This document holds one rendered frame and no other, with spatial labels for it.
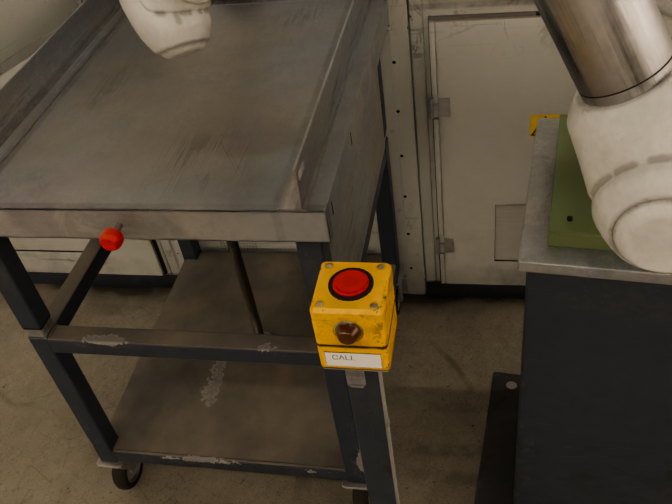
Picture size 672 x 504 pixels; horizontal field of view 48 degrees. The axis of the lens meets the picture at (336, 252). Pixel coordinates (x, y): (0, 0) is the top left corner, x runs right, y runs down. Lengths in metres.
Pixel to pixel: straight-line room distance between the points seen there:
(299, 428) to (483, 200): 0.68
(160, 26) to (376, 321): 0.52
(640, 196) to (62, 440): 1.55
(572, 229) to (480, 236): 0.83
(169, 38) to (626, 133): 0.61
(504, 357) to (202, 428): 0.75
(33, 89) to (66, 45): 0.15
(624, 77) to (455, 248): 1.16
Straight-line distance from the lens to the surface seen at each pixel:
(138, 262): 2.19
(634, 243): 0.82
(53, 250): 2.30
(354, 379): 0.90
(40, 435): 2.04
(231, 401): 1.68
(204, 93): 1.33
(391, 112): 1.70
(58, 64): 1.53
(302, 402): 1.64
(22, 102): 1.43
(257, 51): 1.43
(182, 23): 1.07
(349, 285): 0.80
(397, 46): 1.62
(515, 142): 1.71
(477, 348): 1.93
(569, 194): 1.12
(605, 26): 0.78
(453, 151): 1.72
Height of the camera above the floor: 1.46
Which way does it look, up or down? 41 degrees down
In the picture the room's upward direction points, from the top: 10 degrees counter-clockwise
